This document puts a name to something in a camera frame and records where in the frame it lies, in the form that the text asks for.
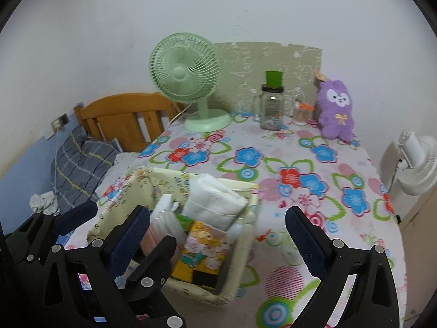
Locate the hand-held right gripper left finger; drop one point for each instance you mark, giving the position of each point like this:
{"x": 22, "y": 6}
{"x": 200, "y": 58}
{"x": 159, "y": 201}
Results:
{"x": 129, "y": 242}

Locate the yellow cartoon packet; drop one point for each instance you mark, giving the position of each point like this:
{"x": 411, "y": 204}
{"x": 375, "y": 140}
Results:
{"x": 205, "y": 249}

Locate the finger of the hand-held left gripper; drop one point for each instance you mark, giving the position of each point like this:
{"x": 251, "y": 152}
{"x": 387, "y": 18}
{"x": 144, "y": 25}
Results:
{"x": 160, "y": 256}
{"x": 76, "y": 217}

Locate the pink packet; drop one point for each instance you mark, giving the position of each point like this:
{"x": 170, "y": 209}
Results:
{"x": 152, "y": 239}

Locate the white standing fan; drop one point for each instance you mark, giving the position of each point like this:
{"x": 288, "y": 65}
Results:
{"x": 420, "y": 167}

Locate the wall outlet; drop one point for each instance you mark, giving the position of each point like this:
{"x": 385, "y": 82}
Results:
{"x": 59, "y": 122}

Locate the grey plaid pillow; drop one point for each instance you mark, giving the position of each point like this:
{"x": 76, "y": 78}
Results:
{"x": 78, "y": 167}

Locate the green and orange packet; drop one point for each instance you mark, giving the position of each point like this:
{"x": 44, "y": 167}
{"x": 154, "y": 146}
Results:
{"x": 184, "y": 220}

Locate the green patterned board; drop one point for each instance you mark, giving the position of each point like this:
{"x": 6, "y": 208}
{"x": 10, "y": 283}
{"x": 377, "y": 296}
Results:
{"x": 245, "y": 61}

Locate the green desk fan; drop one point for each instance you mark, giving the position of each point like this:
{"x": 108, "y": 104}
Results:
{"x": 186, "y": 71}

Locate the purple plush bunny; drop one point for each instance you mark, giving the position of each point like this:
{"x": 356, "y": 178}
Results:
{"x": 336, "y": 116}

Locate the floral tablecloth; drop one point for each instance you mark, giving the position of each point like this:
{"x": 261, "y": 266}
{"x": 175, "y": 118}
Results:
{"x": 266, "y": 164}

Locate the cotton swab container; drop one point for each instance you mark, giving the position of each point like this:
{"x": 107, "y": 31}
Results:
{"x": 302, "y": 114}

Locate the crumpled white cloth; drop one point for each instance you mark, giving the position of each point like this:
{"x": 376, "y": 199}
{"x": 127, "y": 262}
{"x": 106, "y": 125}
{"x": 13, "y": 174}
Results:
{"x": 42, "y": 201}

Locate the glass jar with green lid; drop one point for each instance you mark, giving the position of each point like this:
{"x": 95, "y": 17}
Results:
{"x": 271, "y": 109}

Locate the yellow fabric storage box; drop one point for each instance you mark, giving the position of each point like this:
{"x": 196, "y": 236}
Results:
{"x": 150, "y": 181}

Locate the white and beige towel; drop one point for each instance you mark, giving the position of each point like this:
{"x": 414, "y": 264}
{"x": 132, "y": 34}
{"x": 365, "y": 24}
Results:
{"x": 239, "y": 232}

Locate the wooden headboard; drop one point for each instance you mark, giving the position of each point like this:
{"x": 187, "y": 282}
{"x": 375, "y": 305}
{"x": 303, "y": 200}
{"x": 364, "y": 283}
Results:
{"x": 126, "y": 109}

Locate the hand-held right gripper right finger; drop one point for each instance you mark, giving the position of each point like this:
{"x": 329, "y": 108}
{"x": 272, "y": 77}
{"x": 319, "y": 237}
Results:
{"x": 307, "y": 242}

